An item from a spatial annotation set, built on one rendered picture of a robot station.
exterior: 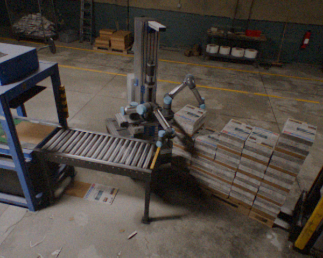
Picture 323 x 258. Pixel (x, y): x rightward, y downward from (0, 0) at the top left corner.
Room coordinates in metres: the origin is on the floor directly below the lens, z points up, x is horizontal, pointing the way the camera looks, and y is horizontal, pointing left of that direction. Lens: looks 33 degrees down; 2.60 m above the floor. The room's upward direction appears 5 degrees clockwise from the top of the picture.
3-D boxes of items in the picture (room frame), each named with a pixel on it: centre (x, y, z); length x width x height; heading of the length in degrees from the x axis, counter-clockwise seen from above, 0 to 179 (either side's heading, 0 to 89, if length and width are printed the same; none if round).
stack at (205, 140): (2.60, -0.78, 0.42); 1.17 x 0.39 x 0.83; 61
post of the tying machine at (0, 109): (2.01, 1.46, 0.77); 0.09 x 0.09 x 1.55; 81
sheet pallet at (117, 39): (8.98, 1.85, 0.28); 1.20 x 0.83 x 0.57; 81
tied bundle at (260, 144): (2.40, -1.15, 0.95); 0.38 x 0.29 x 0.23; 151
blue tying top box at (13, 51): (2.49, 1.68, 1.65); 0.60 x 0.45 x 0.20; 171
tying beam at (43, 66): (2.49, 1.68, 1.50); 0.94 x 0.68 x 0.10; 171
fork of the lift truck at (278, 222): (2.23, -1.20, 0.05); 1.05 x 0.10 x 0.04; 61
